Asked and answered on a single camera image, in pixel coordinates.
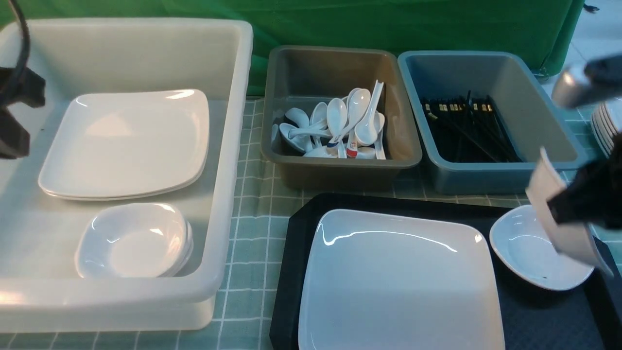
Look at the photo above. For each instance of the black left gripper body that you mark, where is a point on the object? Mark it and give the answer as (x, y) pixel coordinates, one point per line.
(15, 139)

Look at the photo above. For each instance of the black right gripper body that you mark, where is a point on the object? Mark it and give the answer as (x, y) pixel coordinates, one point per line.
(595, 195)

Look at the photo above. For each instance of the white small bowl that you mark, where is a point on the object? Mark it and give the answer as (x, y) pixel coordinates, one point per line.
(573, 240)
(521, 243)

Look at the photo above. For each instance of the large white square plate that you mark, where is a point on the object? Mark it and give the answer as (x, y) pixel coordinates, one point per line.
(376, 281)

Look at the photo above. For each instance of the white ceramic soup spoon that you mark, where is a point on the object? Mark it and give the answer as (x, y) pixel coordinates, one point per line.
(367, 131)

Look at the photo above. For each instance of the stack of cream plates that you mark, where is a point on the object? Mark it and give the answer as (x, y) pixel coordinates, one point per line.
(606, 122)

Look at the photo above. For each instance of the stacked white square plates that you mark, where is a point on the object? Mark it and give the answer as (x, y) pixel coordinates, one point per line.
(127, 145)

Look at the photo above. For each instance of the blue-grey plastic chopstick bin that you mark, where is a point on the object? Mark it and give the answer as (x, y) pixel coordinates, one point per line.
(526, 112)

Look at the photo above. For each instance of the pile of black chopsticks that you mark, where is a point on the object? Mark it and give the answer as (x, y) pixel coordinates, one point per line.
(469, 129)

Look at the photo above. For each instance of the large white plastic tub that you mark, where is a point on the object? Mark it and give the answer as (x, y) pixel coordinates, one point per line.
(41, 292)

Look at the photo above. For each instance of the green fabric backdrop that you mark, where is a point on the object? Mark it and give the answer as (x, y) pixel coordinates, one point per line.
(538, 31)

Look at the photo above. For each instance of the stacked white small bowls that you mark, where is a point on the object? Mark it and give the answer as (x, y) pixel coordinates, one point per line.
(137, 240)

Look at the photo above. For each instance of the pile of white spoons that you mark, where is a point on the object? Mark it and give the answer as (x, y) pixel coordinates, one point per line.
(329, 130)

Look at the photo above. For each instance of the grey-brown plastic spoon bin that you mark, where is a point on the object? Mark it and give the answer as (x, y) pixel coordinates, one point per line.
(301, 77)

